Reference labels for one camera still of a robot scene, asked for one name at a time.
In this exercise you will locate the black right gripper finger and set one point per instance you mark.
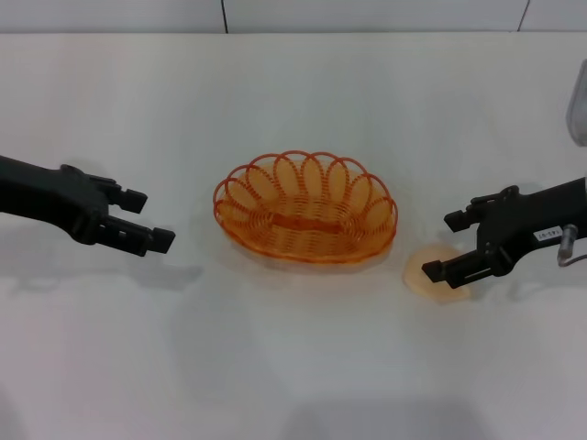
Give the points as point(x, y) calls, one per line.
point(463, 220)
point(463, 272)

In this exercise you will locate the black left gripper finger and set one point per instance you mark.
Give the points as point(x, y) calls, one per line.
point(133, 238)
point(130, 199)

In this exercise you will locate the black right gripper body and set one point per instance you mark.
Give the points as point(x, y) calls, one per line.
point(518, 224)

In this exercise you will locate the orange woven plastic basket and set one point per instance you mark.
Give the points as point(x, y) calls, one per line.
point(302, 238)

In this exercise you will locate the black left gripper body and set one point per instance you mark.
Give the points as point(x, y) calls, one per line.
point(50, 197)

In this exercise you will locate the pale round bread bun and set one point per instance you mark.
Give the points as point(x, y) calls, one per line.
point(418, 270)

